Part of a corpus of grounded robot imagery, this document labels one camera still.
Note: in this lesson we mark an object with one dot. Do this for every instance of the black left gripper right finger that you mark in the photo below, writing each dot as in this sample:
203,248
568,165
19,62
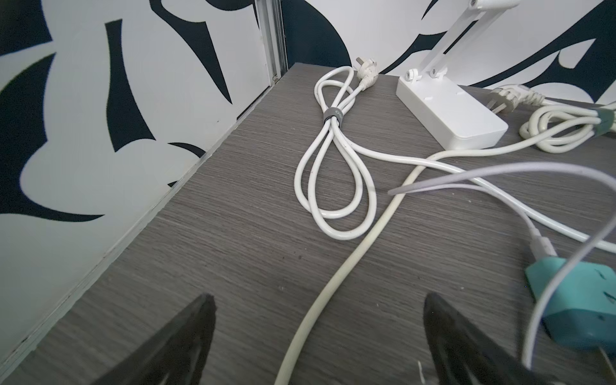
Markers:
463,354

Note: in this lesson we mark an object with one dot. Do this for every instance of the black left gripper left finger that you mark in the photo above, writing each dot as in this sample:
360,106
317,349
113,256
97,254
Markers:
176,354

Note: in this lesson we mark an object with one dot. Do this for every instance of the teal charger adapter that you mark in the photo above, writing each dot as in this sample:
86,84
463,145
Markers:
581,311

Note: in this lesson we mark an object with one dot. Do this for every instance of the white folding desk lamp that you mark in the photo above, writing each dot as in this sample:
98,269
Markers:
456,120

